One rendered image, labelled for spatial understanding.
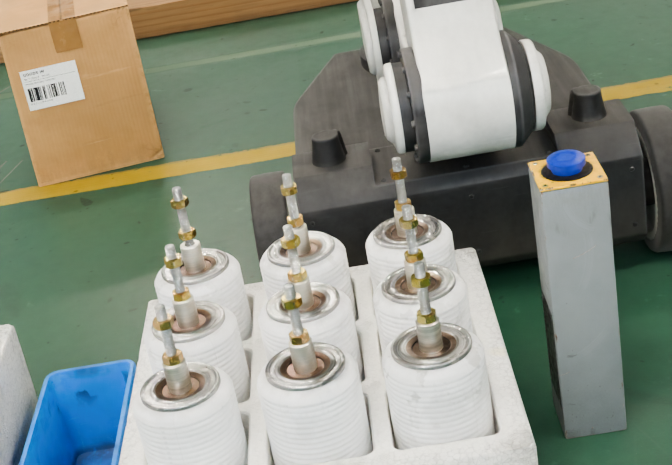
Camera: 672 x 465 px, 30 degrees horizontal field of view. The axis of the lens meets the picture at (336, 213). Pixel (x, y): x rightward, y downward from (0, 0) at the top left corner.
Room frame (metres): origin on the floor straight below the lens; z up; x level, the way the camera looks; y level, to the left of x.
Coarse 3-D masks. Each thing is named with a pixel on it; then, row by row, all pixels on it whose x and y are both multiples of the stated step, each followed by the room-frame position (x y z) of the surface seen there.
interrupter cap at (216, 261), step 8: (208, 248) 1.26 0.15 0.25; (208, 256) 1.25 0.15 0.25; (216, 256) 1.24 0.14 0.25; (224, 256) 1.24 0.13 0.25; (208, 264) 1.23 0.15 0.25; (216, 264) 1.22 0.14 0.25; (224, 264) 1.22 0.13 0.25; (168, 272) 1.22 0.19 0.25; (184, 272) 1.22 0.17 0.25; (200, 272) 1.21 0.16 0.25; (208, 272) 1.21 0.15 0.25; (216, 272) 1.20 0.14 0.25; (168, 280) 1.20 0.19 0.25; (184, 280) 1.20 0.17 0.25; (192, 280) 1.19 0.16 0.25; (200, 280) 1.19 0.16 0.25
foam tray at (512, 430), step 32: (256, 288) 1.29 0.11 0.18; (352, 288) 1.27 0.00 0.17; (480, 288) 1.19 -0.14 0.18; (256, 320) 1.21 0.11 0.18; (480, 320) 1.13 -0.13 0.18; (256, 352) 1.15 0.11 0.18; (256, 384) 1.08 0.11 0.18; (384, 384) 1.04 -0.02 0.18; (512, 384) 1.00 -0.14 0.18; (128, 416) 1.07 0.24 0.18; (256, 416) 1.03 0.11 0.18; (384, 416) 0.99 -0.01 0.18; (512, 416) 0.95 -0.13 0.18; (128, 448) 1.01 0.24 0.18; (256, 448) 0.98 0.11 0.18; (384, 448) 0.94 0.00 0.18; (416, 448) 0.93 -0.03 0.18; (448, 448) 0.92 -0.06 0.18; (480, 448) 0.91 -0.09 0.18; (512, 448) 0.91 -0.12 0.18
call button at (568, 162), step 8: (560, 152) 1.18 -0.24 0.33; (568, 152) 1.18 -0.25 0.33; (576, 152) 1.17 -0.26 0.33; (552, 160) 1.17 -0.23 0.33; (560, 160) 1.16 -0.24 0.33; (568, 160) 1.16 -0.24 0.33; (576, 160) 1.16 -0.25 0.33; (584, 160) 1.16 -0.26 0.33; (552, 168) 1.16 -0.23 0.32; (560, 168) 1.15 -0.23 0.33; (568, 168) 1.15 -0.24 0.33; (576, 168) 1.15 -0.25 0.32
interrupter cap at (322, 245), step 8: (312, 232) 1.25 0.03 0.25; (320, 232) 1.25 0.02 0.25; (312, 240) 1.24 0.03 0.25; (320, 240) 1.23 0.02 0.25; (328, 240) 1.23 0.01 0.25; (272, 248) 1.24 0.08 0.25; (280, 248) 1.23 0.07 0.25; (312, 248) 1.22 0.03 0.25; (320, 248) 1.22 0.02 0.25; (328, 248) 1.21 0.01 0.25; (272, 256) 1.22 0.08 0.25; (280, 256) 1.21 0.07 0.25; (288, 256) 1.21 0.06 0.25; (304, 256) 1.20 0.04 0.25; (312, 256) 1.20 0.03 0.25; (320, 256) 1.19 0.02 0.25; (280, 264) 1.19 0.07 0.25; (288, 264) 1.19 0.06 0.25; (304, 264) 1.19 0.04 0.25
